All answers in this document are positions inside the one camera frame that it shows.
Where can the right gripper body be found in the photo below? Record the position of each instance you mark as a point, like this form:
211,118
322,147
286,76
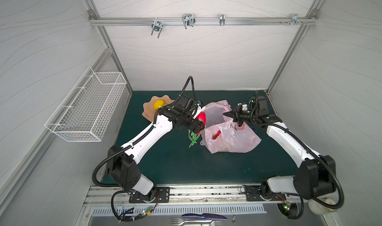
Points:
238,115

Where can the silver fork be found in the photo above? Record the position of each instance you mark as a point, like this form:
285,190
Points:
198,222

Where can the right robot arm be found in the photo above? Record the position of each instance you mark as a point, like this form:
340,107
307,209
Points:
315,178

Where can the pink wavy fruit plate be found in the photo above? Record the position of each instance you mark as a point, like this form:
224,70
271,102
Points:
149,108

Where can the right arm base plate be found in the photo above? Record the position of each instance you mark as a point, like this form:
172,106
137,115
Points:
259,193

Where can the aluminium cross rail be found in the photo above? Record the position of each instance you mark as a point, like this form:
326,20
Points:
200,21

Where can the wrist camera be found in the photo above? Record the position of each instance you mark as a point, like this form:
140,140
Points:
259,102
187,105

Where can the pink dragon fruit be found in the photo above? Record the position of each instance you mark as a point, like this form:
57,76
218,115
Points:
193,137

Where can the white wire basket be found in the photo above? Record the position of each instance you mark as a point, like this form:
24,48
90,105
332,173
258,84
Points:
84,114

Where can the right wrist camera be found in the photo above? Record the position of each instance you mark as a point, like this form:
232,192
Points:
259,102

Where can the pink printed plastic bag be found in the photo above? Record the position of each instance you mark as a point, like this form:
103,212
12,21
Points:
232,139

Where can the white cylindrical bottle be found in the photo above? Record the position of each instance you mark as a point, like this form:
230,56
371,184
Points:
319,209

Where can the dark blue knife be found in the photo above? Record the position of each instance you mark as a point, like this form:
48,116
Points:
206,216

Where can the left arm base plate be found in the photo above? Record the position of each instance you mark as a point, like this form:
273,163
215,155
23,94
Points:
157,194

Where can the yellow lemon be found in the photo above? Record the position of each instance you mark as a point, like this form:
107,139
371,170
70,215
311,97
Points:
159,104

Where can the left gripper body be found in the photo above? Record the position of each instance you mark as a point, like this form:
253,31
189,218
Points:
190,123

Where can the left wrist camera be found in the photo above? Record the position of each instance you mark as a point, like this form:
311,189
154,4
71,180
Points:
187,105

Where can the metal hook clamp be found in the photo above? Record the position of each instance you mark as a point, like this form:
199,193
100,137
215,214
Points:
157,26
222,20
188,20
294,21

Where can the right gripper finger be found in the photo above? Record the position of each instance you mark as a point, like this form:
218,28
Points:
230,114
239,122

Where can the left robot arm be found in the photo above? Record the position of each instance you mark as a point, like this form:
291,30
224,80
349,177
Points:
122,162

